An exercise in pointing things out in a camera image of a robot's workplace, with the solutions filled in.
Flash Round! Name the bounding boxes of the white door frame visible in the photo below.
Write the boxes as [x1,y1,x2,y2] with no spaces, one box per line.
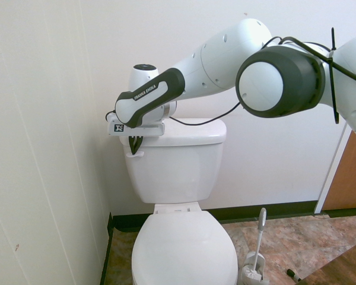
[315,122,352,214]

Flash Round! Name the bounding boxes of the small black marker pen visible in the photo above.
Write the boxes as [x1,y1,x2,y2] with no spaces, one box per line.
[285,268,302,281]

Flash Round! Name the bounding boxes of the black baseboard behind toilet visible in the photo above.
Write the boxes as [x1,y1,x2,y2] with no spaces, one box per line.
[112,199,319,233]

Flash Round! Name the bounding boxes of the white toilet tank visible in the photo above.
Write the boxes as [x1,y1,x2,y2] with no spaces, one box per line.
[124,138,225,204]

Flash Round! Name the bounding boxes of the white toilet brush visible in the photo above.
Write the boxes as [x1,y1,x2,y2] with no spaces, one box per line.
[242,207,268,281]

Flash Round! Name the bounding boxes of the white toilet seat lid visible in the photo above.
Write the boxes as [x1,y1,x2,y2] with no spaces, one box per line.
[131,211,239,285]

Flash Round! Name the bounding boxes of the white toilet brush holder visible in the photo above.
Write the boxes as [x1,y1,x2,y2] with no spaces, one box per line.
[240,251,271,285]

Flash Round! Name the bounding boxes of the white toilet tank lid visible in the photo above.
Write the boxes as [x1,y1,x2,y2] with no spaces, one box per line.
[119,117,228,148]

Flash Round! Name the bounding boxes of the white toilet bowl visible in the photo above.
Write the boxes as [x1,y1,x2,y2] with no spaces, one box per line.
[131,202,239,285]

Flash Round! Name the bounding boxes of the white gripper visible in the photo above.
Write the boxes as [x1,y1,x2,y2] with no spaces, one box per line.
[106,116,166,156]

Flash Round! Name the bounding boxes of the black baseboard beside toilet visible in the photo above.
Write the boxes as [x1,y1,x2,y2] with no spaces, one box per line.
[100,211,117,285]

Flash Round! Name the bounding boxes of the orange wooden door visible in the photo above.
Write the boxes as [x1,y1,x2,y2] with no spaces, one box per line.
[324,128,356,210]

